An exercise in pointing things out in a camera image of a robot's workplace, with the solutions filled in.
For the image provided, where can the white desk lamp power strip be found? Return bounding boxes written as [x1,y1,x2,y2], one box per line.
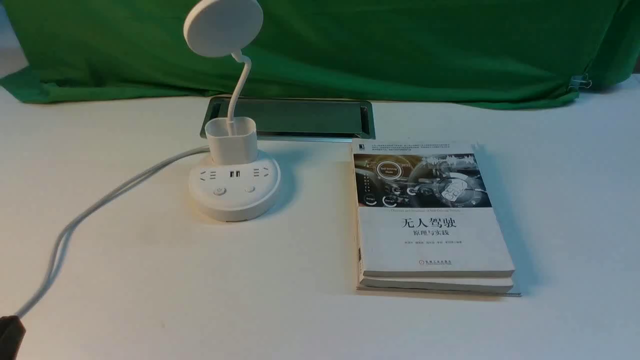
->
[183,0,281,223]

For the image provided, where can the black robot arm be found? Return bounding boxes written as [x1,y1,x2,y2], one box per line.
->
[0,315,26,360]

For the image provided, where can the top white paperback book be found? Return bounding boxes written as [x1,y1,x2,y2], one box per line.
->
[350,139,515,278]

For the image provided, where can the white paperback book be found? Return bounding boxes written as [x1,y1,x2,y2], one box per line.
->
[350,139,515,278]
[356,275,522,297]

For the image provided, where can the green backdrop cloth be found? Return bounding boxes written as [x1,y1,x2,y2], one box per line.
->
[1,0,640,110]

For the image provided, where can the bottom white paperback book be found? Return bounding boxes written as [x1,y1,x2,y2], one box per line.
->
[356,275,522,297]

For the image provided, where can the metal binder clip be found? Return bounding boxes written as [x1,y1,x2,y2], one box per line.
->
[567,73,593,92]

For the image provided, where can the metal desk cable grommet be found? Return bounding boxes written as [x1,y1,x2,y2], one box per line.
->
[200,96,376,141]

